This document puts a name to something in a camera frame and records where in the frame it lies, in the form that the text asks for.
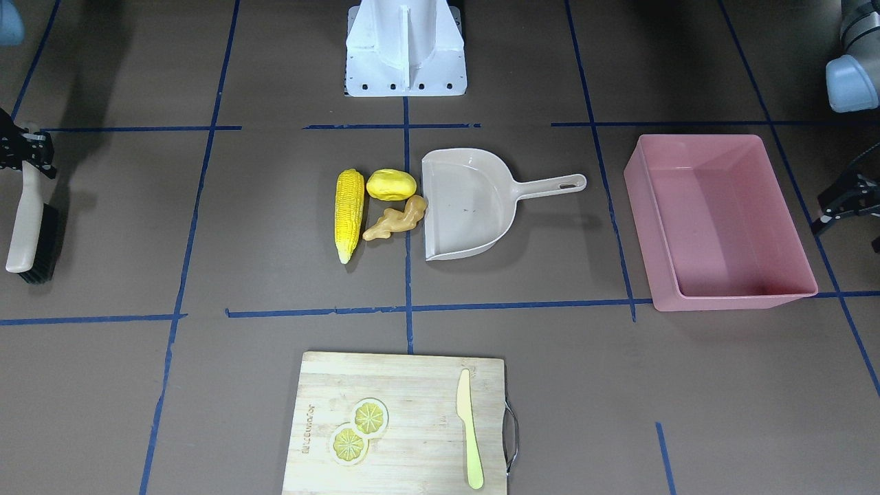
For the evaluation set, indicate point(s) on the yellow toy corn cob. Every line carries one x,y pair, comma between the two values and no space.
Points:
348,211

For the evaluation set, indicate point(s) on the white pillar with base plate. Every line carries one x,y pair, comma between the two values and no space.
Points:
405,49

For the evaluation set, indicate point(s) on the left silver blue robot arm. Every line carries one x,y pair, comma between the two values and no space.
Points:
852,84

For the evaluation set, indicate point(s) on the beige hand brush black bristles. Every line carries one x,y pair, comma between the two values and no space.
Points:
32,249

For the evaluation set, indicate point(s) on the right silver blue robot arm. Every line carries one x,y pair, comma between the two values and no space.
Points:
12,32

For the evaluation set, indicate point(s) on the beige plastic dustpan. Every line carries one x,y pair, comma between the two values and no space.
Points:
472,199

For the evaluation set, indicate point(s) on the yellow plastic toy knife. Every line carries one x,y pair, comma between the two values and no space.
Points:
465,411

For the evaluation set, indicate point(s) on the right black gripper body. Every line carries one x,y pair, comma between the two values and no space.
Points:
15,148

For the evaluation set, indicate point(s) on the yellow toy potato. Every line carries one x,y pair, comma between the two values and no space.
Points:
391,185

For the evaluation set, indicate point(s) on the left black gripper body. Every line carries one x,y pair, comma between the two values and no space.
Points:
850,193

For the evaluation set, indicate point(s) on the tan toy ginger root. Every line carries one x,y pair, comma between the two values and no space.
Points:
393,221

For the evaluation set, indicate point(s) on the wooden cutting board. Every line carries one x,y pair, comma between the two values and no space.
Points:
367,423

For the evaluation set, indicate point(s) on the pink plastic bin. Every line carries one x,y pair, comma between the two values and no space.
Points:
714,229

